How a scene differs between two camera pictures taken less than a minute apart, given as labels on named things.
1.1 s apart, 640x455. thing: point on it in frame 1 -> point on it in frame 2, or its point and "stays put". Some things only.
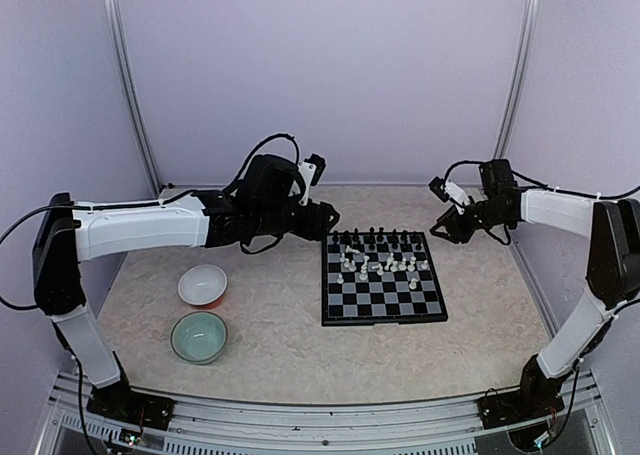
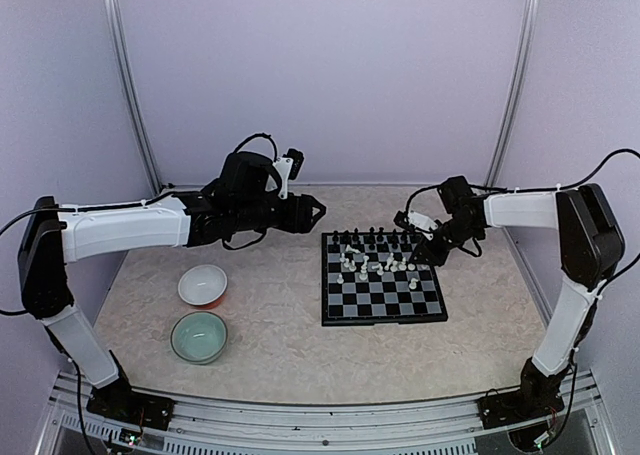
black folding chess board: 379,279 stays put
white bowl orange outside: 203,286 stays put
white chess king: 364,276 stays put
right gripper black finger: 455,224 -> 425,255
